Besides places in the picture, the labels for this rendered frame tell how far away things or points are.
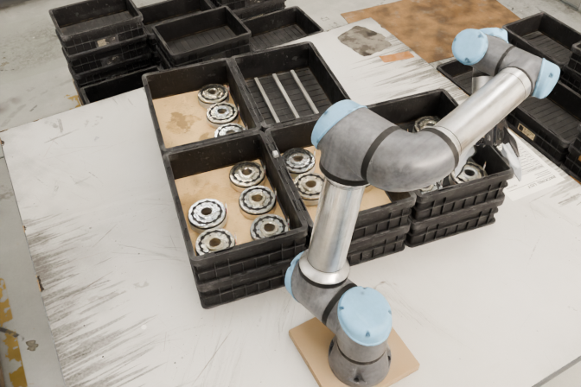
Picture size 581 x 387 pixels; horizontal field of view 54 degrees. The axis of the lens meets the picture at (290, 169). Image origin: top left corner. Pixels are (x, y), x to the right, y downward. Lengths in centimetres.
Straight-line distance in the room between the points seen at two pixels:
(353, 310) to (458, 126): 45
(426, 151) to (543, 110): 185
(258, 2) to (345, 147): 223
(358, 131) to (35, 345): 179
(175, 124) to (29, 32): 253
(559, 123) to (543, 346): 139
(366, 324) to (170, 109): 104
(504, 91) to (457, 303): 66
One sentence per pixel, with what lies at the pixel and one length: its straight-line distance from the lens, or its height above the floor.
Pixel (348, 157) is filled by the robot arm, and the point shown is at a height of 131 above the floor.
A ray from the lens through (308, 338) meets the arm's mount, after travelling 148.
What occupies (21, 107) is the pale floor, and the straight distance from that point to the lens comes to 361.
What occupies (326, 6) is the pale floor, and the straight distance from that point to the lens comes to 417.
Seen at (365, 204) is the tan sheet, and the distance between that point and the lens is 161.
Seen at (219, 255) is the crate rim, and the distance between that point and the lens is 138.
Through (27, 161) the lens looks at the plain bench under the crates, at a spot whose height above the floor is 70.
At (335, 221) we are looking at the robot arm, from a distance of 116.
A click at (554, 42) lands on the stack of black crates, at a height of 38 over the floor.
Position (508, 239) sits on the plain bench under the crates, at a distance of 179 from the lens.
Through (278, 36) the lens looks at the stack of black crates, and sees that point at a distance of 312.
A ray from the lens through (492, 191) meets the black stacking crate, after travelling 168.
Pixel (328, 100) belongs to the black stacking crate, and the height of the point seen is 83.
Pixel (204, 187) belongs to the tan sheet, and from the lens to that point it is 166.
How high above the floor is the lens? 203
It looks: 45 degrees down
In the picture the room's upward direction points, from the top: 1 degrees counter-clockwise
